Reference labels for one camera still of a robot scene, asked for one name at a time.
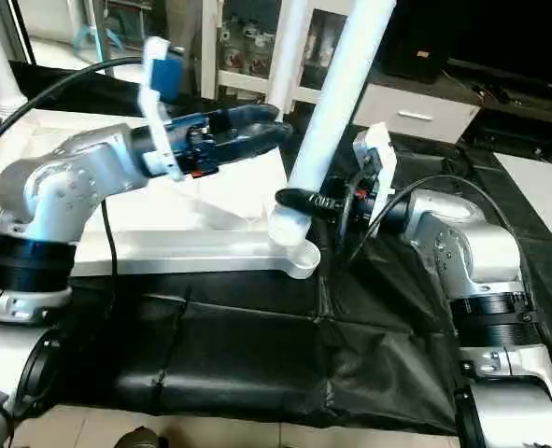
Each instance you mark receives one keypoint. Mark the light blue stand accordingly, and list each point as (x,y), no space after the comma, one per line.
(98,39)

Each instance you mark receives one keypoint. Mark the dark low sideboard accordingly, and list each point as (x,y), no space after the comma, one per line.
(500,47)

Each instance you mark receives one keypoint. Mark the white drawer unit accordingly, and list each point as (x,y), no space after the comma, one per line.
(416,112)

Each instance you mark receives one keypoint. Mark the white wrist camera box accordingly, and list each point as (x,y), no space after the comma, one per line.
(159,84)
(378,159)

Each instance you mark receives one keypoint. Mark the white plastic table top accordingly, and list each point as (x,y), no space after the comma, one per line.
(163,247)

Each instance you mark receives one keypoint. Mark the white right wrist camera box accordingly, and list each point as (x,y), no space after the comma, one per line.
(378,159)

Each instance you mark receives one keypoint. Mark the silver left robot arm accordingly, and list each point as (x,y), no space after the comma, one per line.
(61,196)

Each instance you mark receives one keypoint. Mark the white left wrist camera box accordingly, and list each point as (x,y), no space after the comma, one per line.
(159,84)

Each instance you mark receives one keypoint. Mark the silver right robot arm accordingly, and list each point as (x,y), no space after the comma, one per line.
(472,261)

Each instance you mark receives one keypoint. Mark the black work mat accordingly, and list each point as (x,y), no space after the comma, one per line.
(257,355)

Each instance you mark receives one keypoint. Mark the white flat board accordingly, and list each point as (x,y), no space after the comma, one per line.
(542,187)

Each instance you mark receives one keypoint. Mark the white glass door cabinet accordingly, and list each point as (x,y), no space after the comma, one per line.
(243,47)

